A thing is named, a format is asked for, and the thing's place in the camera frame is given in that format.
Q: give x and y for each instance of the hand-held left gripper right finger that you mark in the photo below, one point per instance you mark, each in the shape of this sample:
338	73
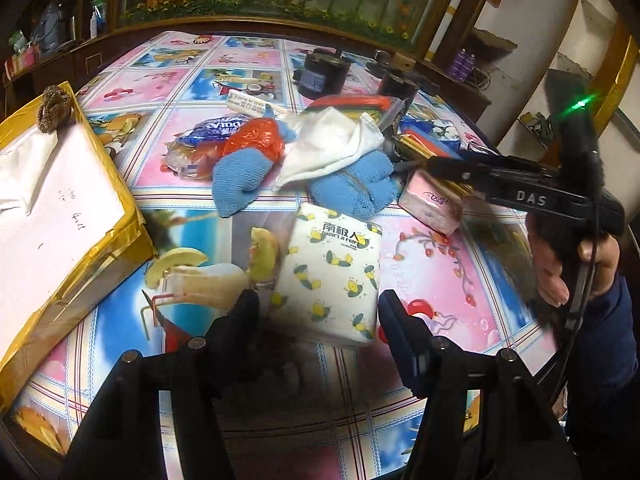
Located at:
396	321

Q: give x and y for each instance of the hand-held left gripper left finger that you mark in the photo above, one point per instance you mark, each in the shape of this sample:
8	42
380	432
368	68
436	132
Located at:
248	306

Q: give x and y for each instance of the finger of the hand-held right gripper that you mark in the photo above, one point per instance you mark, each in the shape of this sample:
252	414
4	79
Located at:
515	165
452	170

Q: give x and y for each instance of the pink tissue pack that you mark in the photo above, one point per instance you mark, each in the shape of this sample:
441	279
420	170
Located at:
430	202

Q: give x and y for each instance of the black and gold packet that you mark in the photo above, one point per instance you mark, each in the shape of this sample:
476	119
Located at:
420	145

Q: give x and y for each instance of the blue floral tissue pack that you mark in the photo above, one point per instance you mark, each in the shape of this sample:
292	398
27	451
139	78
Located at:
440	127

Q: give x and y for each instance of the white tissue pack yellow print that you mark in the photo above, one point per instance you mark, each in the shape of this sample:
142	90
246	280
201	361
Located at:
330	270

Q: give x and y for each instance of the blue knit cloth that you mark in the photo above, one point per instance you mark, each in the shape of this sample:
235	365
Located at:
350	190
240	180

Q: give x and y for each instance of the orange and green packet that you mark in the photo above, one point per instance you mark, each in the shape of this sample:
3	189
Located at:
350	102

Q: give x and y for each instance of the white cloth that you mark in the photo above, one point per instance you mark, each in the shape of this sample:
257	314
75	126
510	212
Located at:
325	140

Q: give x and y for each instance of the red plastic bag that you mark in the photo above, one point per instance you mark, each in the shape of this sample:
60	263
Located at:
255	140

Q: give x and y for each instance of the yellow cardboard box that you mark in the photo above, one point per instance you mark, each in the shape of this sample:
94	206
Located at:
75	310

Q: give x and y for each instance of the person's right forearm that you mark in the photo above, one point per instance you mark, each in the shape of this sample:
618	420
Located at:
610	355

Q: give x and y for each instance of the person's right hand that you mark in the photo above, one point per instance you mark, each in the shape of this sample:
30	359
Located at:
547	280

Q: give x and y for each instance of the black motor with beige wheel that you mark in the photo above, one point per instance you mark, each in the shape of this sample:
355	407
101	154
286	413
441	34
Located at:
400	87

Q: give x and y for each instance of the purple bottle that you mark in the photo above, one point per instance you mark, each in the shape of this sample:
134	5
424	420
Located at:
469	66
458	65

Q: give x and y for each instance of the black gear housing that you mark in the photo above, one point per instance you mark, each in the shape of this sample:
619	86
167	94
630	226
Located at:
372	67

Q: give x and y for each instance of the white rolled paper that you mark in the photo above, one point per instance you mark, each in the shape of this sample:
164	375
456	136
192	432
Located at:
447	15

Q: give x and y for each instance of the black motor with shaft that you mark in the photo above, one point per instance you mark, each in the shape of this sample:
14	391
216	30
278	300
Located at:
322	77

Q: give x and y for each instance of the clear blue tissue package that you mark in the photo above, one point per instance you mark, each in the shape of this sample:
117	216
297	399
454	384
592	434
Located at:
205	132

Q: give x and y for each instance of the plain white tissue pack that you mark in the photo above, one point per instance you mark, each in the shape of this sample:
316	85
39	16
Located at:
250	105

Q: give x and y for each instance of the white paper sheet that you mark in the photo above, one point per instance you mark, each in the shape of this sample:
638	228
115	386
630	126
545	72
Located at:
50	220

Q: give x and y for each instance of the printed tablecloth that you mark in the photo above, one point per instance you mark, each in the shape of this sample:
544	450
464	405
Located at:
150	85

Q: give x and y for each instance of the wooden cabinet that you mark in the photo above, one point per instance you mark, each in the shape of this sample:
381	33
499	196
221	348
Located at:
95	60

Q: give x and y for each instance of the white plastic bottle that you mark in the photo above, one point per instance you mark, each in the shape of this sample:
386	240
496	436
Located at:
97	20

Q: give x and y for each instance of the pink box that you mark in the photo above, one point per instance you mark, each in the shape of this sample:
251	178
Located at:
22	62

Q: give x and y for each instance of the blue thermos jug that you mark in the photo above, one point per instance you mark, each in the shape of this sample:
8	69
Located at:
55	25

